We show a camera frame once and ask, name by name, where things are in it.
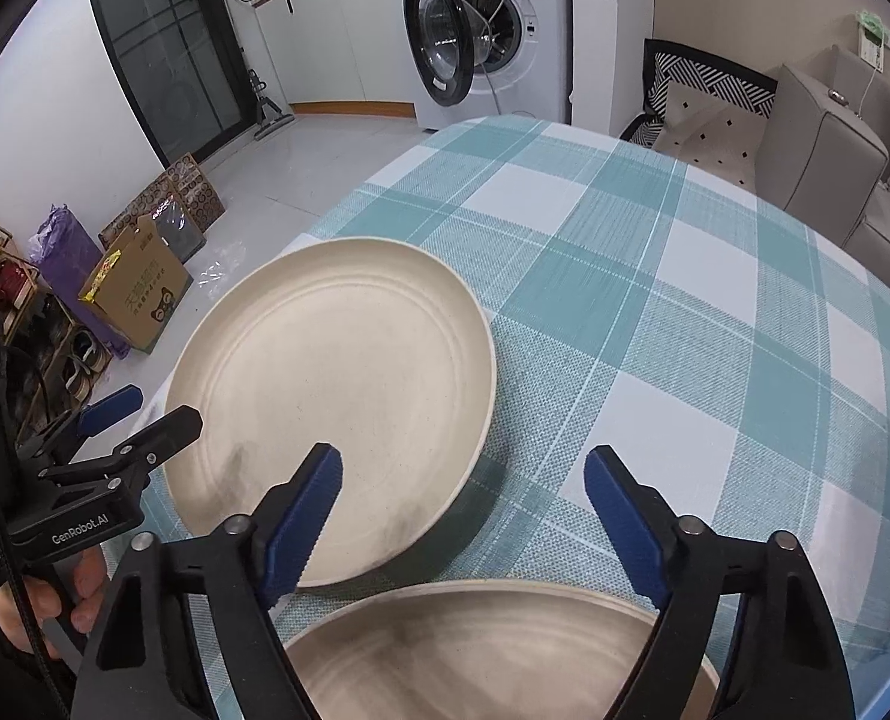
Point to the black white patterned cushion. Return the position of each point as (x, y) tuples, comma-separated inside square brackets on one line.
[(644, 90)]

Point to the white washing machine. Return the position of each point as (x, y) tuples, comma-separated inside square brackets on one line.
[(535, 15)]

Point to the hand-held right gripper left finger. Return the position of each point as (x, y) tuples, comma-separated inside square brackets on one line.
[(302, 525)]

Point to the printed cardboard box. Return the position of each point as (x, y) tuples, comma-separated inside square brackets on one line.
[(141, 292)]

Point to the stick vacuum cleaner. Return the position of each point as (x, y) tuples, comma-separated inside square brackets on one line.
[(269, 112)]

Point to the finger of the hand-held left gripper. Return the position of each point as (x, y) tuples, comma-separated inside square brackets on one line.
[(160, 435), (111, 405)]

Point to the white lower kitchen cabinets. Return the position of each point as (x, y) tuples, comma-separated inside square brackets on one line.
[(325, 30)]

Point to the person's left hand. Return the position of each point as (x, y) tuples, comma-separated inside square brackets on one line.
[(89, 585)]

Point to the dark glass door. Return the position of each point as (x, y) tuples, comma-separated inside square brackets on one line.
[(167, 37)]

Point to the grey sofa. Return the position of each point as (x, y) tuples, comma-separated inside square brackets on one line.
[(820, 157)]

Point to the teal checked tablecloth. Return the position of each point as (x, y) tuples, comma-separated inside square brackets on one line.
[(640, 315)]

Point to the beige diamond-print pillow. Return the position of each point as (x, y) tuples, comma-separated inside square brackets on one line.
[(707, 142)]

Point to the purple bag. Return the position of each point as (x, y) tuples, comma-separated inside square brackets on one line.
[(66, 255)]

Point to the wooden shoe rack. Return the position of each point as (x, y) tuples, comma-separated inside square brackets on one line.
[(10, 292)]

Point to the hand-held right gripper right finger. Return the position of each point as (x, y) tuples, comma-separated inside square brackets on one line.
[(625, 517)]

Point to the beige round plate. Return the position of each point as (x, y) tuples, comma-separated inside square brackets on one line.
[(475, 660), (340, 390)]

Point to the black white geometric pillow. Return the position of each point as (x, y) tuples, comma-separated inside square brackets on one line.
[(730, 90)]

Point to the brown circle-patterned boxes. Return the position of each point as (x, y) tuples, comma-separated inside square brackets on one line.
[(182, 195)]

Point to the green and white wall device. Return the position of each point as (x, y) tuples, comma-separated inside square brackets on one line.
[(876, 34)]

